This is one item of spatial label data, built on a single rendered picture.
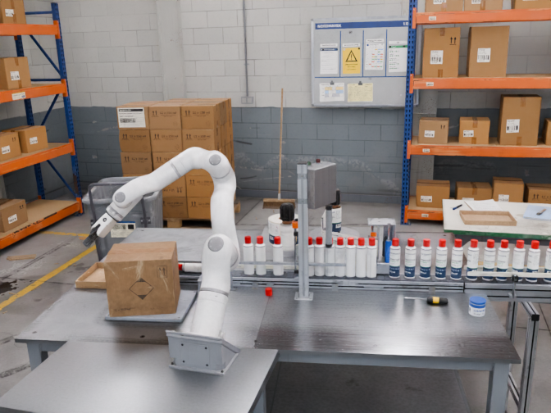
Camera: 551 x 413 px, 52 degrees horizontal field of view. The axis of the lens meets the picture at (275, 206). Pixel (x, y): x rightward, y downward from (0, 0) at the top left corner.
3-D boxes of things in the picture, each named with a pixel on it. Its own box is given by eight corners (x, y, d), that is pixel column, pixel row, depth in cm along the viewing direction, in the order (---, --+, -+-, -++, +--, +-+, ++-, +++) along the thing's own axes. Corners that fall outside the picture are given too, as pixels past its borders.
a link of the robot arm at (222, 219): (206, 265, 231) (216, 276, 245) (234, 261, 229) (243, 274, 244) (205, 158, 252) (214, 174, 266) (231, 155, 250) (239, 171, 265)
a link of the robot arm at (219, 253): (231, 300, 234) (242, 247, 243) (220, 288, 218) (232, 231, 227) (203, 297, 237) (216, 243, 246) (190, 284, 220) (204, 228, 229)
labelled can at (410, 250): (414, 275, 286) (416, 237, 280) (415, 279, 281) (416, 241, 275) (403, 274, 287) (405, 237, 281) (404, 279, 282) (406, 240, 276)
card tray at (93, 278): (147, 270, 315) (147, 263, 314) (130, 289, 290) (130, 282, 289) (97, 268, 319) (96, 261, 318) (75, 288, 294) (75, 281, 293)
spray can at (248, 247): (255, 271, 296) (253, 234, 290) (253, 275, 291) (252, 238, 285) (245, 271, 296) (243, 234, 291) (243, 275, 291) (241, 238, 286)
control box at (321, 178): (336, 201, 273) (336, 163, 267) (314, 210, 261) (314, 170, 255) (320, 198, 279) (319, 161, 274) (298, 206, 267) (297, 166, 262)
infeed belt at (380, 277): (460, 283, 286) (461, 275, 285) (463, 289, 278) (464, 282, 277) (146, 274, 306) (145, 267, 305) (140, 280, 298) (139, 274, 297)
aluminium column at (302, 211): (308, 294, 280) (307, 161, 261) (308, 298, 275) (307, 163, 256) (299, 293, 280) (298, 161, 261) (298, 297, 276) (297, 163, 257)
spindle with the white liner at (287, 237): (296, 251, 322) (295, 201, 314) (295, 257, 314) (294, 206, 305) (280, 251, 323) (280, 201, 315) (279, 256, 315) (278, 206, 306)
